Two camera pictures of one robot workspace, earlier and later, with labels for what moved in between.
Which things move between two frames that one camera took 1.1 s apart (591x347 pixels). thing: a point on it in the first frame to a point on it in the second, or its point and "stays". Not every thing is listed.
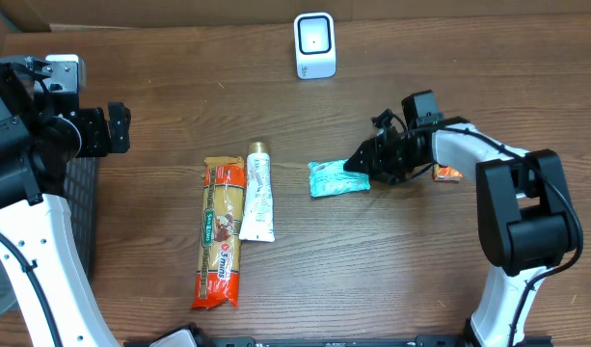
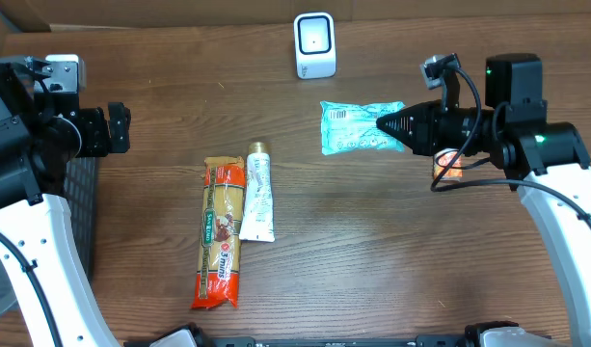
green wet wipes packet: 330,177 to 351,126
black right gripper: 374,157 to 423,137
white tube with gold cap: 257,213 stays
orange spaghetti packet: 224,180 stays
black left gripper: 108,130 stays
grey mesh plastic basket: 81,195 stays
